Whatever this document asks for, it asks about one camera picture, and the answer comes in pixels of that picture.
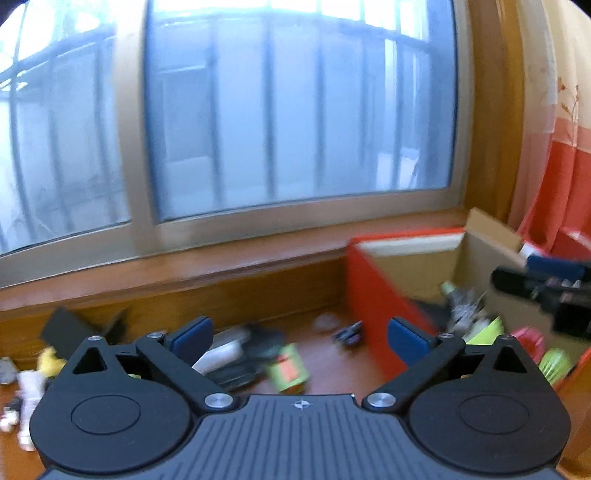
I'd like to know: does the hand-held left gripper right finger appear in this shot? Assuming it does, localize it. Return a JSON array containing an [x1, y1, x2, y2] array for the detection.
[[362, 316, 539, 414]]

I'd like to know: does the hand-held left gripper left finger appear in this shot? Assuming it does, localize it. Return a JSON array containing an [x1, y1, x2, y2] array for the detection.
[[69, 316, 234, 414]]

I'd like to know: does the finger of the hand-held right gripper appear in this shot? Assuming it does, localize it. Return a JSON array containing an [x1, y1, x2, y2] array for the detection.
[[491, 266, 546, 301], [525, 254, 585, 281]]

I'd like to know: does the red cardboard box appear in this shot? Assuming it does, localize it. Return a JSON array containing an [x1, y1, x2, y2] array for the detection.
[[346, 208, 591, 480]]

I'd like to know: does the wooden desktop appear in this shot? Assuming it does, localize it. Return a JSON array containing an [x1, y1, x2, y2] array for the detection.
[[0, 309, 386, 480]]

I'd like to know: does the white small box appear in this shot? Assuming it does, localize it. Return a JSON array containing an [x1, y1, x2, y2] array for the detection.
[[518, 242, 548, 261]]

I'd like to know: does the white tube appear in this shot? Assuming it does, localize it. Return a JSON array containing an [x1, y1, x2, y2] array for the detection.
[[191, 339, 245, 374]]

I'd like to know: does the red round toy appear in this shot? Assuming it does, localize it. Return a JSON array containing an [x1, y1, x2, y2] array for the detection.
[[510, 327, 548, 363]]

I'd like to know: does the grey and black toy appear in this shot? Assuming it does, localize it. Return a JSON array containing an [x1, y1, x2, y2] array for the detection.
[[445, 286, 490, 334]]

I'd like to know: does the green striped ball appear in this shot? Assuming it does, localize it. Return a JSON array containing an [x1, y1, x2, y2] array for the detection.
[[538, 348, 574, 384]]

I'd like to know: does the lime green packet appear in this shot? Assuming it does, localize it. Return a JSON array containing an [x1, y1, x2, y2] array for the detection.
[[464, 316, 505, 346]]

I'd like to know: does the dark blue toy car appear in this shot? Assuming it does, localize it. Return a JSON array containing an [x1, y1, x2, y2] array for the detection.
[[333, 320, 365, 347]]

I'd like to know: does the green cap bottle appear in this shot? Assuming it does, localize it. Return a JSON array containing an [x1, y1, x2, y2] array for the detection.
[[438, 281, 465, 303]]

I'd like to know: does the black pouch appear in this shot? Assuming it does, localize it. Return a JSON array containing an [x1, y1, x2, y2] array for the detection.
[[205, 323, 287, 391]]

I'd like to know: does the green orange small can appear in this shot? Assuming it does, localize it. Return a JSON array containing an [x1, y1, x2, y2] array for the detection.
[[264, 343, 312, 394]]

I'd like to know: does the red and white curtain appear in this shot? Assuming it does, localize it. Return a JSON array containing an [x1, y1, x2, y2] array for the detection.
[[505, 0, 591, 268]]

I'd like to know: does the black flat card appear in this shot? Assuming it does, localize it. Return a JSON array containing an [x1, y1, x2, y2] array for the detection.
[[41, 307, 127, 361]]

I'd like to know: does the yellow toy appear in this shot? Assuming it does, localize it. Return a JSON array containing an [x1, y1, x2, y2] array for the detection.
[[36, 347, 68, 380]]

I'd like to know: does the white toy figure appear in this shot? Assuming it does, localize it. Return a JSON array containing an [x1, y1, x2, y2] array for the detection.
[[16, 369, 49, 453]]

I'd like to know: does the window with metal frame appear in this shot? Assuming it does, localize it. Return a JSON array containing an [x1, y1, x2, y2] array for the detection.
[[0, 0, 476, 273]]

